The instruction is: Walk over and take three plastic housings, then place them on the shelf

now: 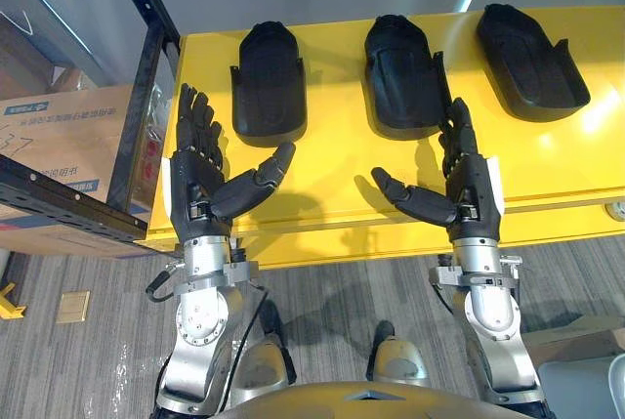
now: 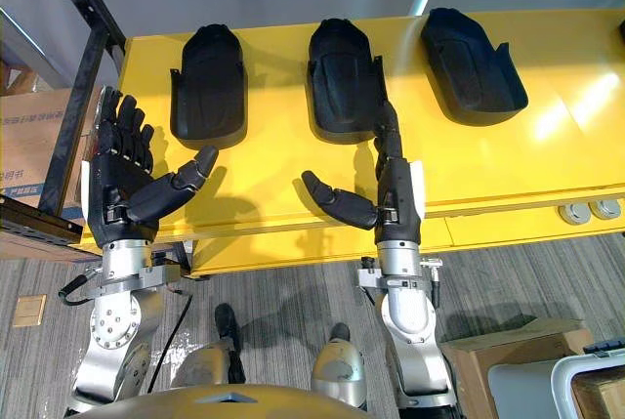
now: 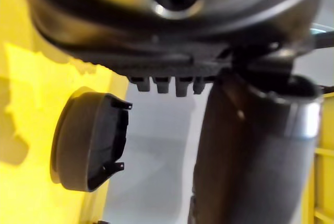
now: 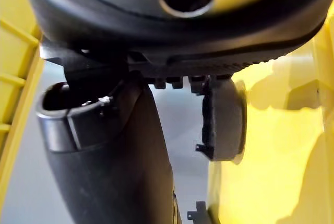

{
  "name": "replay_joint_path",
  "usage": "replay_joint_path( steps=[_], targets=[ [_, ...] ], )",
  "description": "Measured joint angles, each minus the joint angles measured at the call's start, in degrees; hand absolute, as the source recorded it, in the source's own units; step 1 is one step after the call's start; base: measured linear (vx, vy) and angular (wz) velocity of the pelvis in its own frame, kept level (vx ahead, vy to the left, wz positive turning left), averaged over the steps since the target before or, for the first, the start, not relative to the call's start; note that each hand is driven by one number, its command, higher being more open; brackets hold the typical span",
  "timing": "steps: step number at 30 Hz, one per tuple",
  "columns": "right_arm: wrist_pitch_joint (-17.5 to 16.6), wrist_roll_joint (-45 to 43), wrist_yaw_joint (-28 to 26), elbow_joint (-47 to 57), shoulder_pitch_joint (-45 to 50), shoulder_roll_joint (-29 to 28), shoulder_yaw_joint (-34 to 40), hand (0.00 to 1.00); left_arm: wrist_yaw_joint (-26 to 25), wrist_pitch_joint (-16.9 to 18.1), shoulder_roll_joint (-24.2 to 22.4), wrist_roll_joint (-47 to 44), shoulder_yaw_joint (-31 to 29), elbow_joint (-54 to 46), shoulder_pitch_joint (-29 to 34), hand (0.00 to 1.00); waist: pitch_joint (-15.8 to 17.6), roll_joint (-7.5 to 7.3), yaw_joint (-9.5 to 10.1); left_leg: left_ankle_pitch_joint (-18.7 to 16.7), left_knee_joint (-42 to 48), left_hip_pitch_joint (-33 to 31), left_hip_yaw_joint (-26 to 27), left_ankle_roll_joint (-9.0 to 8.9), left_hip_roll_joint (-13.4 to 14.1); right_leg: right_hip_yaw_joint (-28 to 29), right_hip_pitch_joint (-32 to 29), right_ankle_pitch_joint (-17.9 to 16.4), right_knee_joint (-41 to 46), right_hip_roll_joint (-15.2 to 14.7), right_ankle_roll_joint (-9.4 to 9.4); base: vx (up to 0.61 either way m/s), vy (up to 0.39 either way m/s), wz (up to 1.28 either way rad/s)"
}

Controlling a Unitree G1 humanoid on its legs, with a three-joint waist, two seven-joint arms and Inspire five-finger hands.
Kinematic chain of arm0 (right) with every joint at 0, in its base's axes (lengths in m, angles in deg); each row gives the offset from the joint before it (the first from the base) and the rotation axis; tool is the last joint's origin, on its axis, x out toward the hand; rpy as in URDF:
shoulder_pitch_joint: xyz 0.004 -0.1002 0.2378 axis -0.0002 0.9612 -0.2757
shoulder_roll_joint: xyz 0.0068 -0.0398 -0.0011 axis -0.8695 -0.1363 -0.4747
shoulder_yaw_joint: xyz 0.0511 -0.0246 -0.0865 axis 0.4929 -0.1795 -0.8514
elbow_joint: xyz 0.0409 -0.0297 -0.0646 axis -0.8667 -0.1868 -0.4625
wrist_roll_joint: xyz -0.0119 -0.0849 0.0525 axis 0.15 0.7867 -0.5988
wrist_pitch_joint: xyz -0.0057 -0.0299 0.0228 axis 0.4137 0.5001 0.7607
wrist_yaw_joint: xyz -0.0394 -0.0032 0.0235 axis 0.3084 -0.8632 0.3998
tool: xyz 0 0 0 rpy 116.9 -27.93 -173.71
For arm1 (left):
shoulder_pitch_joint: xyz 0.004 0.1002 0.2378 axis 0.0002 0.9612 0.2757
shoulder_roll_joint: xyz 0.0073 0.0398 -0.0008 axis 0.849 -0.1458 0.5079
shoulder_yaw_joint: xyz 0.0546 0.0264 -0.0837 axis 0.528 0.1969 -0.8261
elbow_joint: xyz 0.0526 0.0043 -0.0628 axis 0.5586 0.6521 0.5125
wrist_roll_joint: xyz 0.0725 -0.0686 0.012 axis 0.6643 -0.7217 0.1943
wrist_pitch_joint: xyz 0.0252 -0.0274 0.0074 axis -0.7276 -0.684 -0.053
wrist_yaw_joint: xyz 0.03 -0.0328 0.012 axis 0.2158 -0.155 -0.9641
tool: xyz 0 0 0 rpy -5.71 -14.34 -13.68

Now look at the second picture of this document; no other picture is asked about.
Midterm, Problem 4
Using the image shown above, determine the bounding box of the silver robot leg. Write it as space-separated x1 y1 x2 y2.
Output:
311 322 368 411
170 303 248 390

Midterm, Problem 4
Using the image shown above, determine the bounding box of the brass floor socket plate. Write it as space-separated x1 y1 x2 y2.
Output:
12 294 48 328

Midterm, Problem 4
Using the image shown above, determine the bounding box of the white plastic crate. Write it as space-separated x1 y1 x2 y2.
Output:
551 340 625 419

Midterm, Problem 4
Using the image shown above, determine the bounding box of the grey plastic lid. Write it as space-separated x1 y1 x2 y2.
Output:
486 362 561 419

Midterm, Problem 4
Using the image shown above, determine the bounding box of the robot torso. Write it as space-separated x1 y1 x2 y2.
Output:
62 384 365 419

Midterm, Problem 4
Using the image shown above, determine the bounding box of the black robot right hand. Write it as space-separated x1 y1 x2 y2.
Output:
301 101 427 247

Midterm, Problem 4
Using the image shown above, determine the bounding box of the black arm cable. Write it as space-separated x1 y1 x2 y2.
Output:
147 286 192 392

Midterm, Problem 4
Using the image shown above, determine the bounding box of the brown cardboard box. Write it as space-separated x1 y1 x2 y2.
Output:
440 318 595 419

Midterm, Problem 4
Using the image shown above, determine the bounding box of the round silver knob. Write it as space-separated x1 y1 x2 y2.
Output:
558 201 593 227
588 197 623 222

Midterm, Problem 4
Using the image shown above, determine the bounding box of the silver robot right leg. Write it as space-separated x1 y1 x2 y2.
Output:
311 322 368 411

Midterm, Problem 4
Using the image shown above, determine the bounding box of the printed cardboard box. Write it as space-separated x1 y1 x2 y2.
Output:
0 86 103 211

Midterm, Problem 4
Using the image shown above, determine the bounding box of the plain cardboard box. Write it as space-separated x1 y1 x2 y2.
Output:
0 229 104 265

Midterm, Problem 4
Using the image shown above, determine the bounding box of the silver robot left leg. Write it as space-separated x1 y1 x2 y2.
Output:
170 303 248 390

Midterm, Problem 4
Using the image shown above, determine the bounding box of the black plastic housing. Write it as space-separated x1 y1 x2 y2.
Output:
307 18 388 145
420 7 530 128
169 23 247 150

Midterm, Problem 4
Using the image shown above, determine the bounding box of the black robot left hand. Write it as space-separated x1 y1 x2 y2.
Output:
80 86 220 249

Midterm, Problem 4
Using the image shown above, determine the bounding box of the black metal rack frame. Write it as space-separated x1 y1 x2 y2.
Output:
0 0 129 247

